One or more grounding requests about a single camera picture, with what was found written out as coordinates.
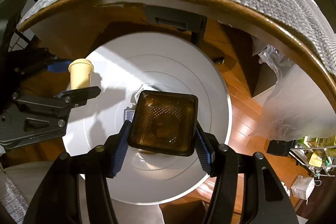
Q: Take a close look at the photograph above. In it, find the small yellow plastic cup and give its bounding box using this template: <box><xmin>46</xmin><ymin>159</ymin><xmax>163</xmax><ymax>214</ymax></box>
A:
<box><xmin>68</xmin><ymin>59</ymin><xmax>94</xmax><ymax>90</ymax></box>

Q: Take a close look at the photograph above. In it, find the dark brown plastic tray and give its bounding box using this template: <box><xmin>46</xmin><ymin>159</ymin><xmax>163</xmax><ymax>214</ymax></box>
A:
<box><xmin>127</xmin><ymin>90</ymin><xmax>198</xmax><ymax>157</ymax></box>

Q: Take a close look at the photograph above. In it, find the white round trash bin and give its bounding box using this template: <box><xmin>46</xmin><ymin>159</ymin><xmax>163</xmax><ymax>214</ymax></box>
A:
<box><xmin>62</xmin><ymin>31</ymin><xmax>233</xmax><ymax>205</ymax></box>

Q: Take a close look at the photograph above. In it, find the round wooden table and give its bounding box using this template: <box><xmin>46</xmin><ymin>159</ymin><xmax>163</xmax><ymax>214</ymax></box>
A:
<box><xmin>19</xmin><ymin>0</ymin><xmax>335</xmax><ymax>107</ymax></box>

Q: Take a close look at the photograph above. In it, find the white crumpled paper bag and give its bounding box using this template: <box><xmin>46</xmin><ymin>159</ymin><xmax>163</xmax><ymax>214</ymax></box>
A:
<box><xmin>291</xmin><ymin>175</ymin><xmax>315</xmax><ymax>200</ymax></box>

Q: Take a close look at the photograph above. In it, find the large clear plastic bag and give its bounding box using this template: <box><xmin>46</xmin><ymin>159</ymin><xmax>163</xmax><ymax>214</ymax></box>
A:
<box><xmin>250</xmin><ymin>37</ymin><xmax>335</xmax><ymax>141</ymax></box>

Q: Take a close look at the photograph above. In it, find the grey woven placemat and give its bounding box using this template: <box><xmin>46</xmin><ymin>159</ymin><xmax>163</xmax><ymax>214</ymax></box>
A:
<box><xmin>235</xmin><ymin>0</ymin><xmax>335</xmax><ymax>76</ymax></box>

